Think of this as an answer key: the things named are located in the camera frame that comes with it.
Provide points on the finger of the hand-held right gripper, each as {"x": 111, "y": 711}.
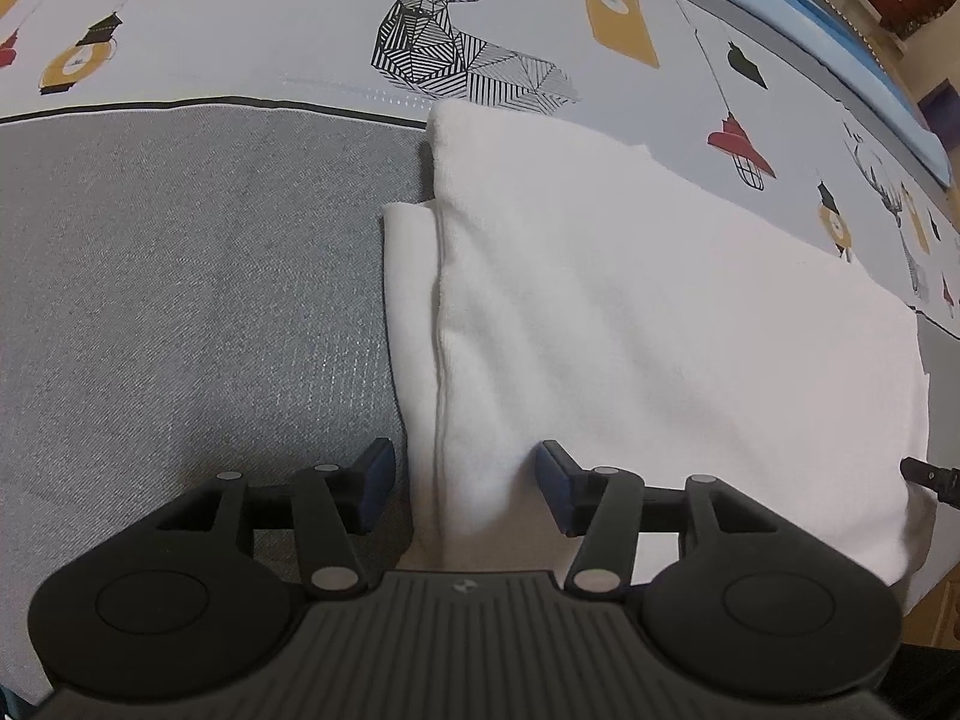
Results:
{"x": 934, "y": 480}

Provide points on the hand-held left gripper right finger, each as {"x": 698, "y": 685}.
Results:
{"x": 553, "y": 484}

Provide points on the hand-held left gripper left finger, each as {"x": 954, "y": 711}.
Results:
{"x": 379, "y": 484}

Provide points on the white towel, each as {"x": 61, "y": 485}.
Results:
{"x": 637, "y": 315}

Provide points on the printed grey bed sheet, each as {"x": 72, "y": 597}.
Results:
{"x": 187, "y": 277}

